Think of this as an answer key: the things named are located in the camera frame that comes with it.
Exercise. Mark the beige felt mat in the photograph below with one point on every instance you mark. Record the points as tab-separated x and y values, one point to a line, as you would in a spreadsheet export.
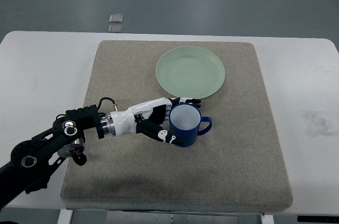
237	166

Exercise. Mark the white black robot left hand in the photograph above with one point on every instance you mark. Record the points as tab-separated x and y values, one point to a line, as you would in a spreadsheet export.
147	118

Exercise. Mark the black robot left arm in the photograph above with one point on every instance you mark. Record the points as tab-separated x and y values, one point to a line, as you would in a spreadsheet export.
33	161

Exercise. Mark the lower metal floor plate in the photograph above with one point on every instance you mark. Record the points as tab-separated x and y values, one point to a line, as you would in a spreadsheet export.
115	28

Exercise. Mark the metal floor plate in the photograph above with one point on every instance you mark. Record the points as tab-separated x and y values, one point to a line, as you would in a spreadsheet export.
115	28
116	18

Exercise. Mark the black label strip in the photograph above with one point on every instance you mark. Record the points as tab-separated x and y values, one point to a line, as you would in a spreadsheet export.
318	219

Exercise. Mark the light green plate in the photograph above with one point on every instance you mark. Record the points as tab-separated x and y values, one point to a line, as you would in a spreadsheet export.
190	71

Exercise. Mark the blue mug white inside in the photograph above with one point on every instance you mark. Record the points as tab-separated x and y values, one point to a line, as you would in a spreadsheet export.
187	122

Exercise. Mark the metal table frame bracket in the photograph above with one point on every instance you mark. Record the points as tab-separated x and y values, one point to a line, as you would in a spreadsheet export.
148	217

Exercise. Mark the upper metal floor plate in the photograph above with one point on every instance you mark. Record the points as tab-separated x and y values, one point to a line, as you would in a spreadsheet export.
116	18

